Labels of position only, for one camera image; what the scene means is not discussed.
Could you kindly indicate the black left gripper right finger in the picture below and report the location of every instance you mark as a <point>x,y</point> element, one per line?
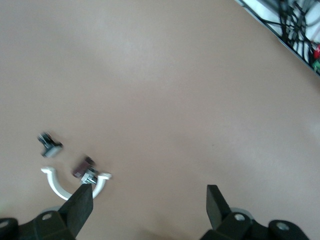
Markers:
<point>217,212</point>

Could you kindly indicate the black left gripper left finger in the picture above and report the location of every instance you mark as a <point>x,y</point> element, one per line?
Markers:
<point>75,213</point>

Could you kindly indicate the brown cylindrical capacitor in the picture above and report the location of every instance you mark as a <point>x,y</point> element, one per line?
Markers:
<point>81,167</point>

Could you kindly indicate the small black clip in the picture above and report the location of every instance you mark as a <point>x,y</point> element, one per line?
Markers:
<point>51,148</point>

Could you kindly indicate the red and green connector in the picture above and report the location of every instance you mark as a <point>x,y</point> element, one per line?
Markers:
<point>316,52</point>

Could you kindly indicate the metal table edge rail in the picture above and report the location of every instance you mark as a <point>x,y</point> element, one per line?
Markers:
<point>275,35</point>

